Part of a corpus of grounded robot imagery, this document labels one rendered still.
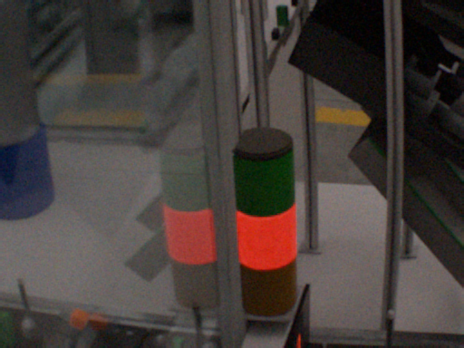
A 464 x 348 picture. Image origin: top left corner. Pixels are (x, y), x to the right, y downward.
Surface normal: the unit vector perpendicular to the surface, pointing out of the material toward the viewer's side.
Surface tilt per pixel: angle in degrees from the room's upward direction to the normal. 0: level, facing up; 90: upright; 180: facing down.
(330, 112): 0
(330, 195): 0
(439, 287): 0
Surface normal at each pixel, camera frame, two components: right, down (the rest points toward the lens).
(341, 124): -0.07, -0.88
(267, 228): 0.06, 0.47
